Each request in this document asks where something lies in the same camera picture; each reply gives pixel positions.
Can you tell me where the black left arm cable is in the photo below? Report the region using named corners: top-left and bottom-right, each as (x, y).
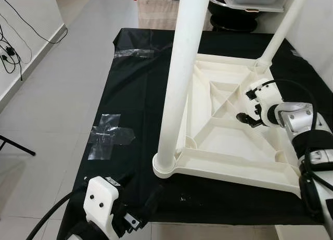
top-left (26, 185), bottom-right (90, 240)

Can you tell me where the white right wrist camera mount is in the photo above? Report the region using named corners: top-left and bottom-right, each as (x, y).
top-left (245, 79), bottom-right (285, 127)

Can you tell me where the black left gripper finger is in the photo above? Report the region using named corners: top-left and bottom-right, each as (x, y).
top-left (140, 182), bottom-right (165, 220)

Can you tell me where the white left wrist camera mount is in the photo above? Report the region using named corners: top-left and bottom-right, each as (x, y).
top-left (83, 176), bottom-right (122, 239)

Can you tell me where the beige cloth covered bench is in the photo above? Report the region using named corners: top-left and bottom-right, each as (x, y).
top-left (136, 0), bottom-right (214, 30)

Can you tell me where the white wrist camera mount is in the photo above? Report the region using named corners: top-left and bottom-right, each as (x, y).
top-left (83, 176), bottom-right (122, 239)
top-left (245, 79), bottom-right (285, 127)

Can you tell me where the black table cloth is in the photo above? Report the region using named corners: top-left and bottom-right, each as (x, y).
top-left (56, 28), bottom-right (333, 240)

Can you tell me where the black folding chair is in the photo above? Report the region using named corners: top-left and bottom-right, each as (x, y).
top-left (0, 135), bottom-right (36, 157)

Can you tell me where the crumpled clear tape patch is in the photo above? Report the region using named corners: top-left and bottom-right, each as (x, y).
top-left (87, 113), bottom-right (136, 161)

